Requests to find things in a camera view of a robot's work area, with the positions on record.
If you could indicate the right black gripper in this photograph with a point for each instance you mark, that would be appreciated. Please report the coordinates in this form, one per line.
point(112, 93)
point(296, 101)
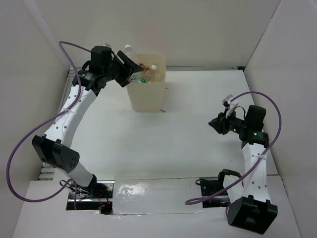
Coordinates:
point(220, 123)

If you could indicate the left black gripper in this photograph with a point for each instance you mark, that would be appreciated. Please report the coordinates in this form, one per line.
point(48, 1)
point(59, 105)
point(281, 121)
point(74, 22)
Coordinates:
point(129, 67)

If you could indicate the clear bottle blue cap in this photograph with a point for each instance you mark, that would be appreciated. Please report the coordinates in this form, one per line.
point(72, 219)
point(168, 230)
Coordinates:
point(135, 78)

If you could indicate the red cap labelled bottle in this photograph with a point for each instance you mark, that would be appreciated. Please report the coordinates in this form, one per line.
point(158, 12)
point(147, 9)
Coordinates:
point(144, 67)

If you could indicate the clear crushed bottle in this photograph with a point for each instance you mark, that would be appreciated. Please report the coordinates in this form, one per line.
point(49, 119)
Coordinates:
point(152, 75)

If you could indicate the clear bottle white cap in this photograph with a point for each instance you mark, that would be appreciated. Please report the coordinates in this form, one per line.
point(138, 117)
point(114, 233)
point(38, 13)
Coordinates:
point(131, 53)

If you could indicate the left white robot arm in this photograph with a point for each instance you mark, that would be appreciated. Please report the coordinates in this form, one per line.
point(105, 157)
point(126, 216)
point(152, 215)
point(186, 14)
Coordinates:
point(85, 89)

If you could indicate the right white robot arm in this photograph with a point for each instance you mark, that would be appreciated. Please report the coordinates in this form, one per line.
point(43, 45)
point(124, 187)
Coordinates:
point(250, 205)

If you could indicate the beige plastic bin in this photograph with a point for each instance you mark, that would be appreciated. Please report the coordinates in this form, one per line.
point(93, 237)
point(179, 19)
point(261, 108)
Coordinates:
point(148, 97)

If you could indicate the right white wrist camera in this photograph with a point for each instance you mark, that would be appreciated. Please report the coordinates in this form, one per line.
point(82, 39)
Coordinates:
point(230, 105)

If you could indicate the aluminium frame rail back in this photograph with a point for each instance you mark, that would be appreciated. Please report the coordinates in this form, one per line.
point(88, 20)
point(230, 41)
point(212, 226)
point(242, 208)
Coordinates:
point(202, 68)

